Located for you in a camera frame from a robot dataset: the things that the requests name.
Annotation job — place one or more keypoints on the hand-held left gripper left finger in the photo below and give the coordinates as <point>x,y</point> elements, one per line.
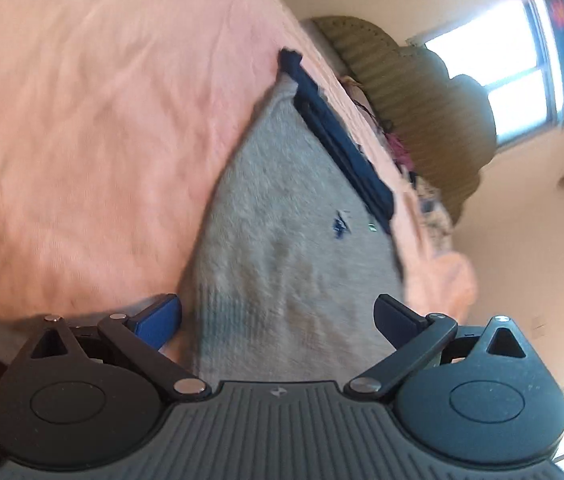
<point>159,319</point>

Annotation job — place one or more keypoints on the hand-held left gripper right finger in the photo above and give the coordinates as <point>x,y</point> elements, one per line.
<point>395,321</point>

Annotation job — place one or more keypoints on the grey sweater with navy sleeves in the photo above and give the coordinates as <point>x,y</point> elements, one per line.
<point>287,260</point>

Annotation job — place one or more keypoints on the magenta cloth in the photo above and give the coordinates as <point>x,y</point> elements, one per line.
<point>399,150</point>

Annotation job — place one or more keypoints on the pink bed sheet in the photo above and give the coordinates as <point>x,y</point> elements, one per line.
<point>87,135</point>

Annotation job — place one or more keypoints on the olive padded headboard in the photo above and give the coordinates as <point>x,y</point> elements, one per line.
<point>422,110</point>

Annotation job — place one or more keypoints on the window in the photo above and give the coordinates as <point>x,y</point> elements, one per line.
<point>507,70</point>

